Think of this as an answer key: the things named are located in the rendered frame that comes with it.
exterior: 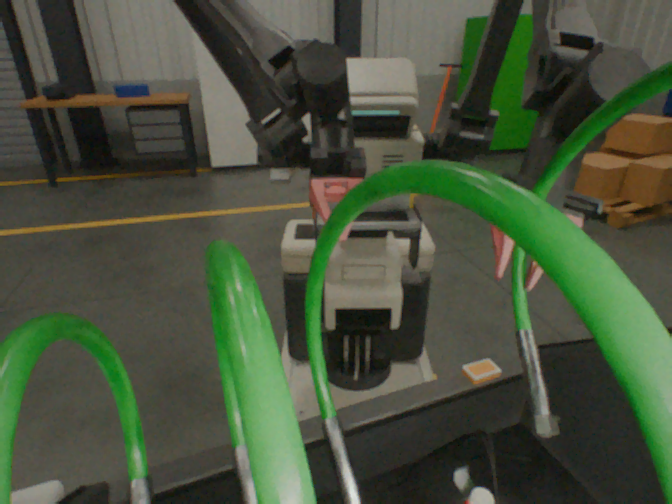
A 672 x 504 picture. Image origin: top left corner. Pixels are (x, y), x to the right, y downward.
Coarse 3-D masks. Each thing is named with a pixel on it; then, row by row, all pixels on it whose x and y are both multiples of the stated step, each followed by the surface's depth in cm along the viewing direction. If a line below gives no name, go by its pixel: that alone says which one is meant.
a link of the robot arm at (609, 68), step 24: (600, 48) 37; (624, 48) 37; (528, 72) 48; (576, 72) 41; (600, 72) 36; (624, 72) 36; (648, 72) 36; (528, 96) 47; (552, 96) 45; (576, 96) 38; (600, 96) 36; (576, 120) 39
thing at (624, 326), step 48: (384, 192) 19; (432, 192) 15; (480, 192) 13; (528, 192) 12; (336, 240) 29; (528, 240) 11; (576, 240) 10; (576, 288) 10; (624, 288) 10; (624, 336) 9; (624, 384) 9; (336, 432) 37; (336, 480) 36
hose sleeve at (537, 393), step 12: (516, 336) 42; (528, 336) 41; (528, 348) 40; (528, 360) 40; (540, 360) 40; (528, 372) 39; (540, 372) 39; (528, 384) 39; (540, 384) 38; (528, 396) 39; (540, 396) 38; (540, 408) 38
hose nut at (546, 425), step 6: (546, 414) 37; (534, 420) 37; (540, 420) 37; (546, 420) 37; (552, 420) 37; (534, 426) 37; (540, 426) 37; (546, 426) 37; (552, 426) 37; (534, 432) 37; (540, 432) 37; (546, 432) 37; (552, 432) 36; (558, 432) 37
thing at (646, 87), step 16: (640, 80) 25; (656, 80) 23; (624, 96) 26; (640, 96) 25; (608, 112) 28; (624, 112) 27; (592, 128) 30; (576, 144) 32; (560, 160) 34; (544, 176) 37; (544, 192) 38; (512, 256) 43; (512, 272) 43; (512, 288) 43; (512, 304) 43; (528, 320) 42
